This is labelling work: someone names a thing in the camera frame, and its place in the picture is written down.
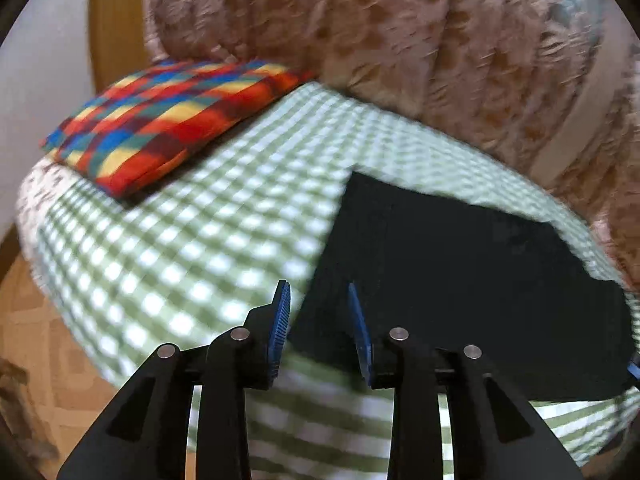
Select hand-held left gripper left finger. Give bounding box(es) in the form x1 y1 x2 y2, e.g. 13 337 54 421
57 279 292 480

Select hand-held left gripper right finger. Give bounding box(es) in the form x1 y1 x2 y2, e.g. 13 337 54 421
347 282 583 480

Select black pants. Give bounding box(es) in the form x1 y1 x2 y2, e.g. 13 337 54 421
287 170 638 403

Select green checked bedsheet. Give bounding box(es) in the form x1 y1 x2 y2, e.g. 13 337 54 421
15 82 640 476

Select colourful plaid pillow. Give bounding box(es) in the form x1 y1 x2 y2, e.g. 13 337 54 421
40 59 318 198

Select beige curtain tie band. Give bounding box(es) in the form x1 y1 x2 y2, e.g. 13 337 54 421
532 15 640 191

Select brown floral curtain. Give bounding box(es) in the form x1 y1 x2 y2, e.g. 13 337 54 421
145 0 640 281

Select wooden door frame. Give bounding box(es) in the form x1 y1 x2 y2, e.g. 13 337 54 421
89 0 151 93

